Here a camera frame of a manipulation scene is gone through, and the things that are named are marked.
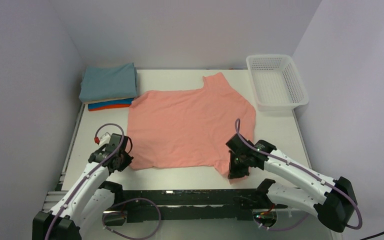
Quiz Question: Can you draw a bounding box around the white plastic basket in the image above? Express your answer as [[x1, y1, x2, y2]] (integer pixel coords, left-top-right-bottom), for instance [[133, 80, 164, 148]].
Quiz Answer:
[[246, 54, 309, 111]]

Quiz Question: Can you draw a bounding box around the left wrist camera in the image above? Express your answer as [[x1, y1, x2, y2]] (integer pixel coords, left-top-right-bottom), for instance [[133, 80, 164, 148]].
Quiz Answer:
[[94, 132, 111, 146]]

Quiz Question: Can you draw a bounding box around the blue folded t shirt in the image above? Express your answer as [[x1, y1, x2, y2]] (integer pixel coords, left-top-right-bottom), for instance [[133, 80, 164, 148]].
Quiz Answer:
[[87, 98, 134, 111]]

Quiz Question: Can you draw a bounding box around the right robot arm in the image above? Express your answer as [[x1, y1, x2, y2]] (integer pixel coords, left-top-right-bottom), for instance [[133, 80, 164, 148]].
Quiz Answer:
[[226, 134, 357, 233]]

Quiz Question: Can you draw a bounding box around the pink t shirt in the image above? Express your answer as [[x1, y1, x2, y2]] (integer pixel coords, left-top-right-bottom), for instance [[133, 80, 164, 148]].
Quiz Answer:
[[127, 73, 256, 177]]

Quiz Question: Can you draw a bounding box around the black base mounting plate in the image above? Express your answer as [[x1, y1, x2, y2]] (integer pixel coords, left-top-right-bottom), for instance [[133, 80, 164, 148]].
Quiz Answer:
[[103, 188, 275, 226]]

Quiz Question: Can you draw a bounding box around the orange folded t shirt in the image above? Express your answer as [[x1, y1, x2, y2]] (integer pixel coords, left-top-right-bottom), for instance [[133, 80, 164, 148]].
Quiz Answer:
[[88, 104, 131, 112]]

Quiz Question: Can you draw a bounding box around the teal folded t shirt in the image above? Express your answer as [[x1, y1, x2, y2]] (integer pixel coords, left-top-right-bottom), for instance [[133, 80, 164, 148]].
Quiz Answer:
[[79, 62, 138, 103]]

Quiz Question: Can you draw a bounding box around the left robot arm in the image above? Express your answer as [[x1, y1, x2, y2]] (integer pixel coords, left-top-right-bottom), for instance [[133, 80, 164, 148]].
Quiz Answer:
[[32, 133, 133, 240]]

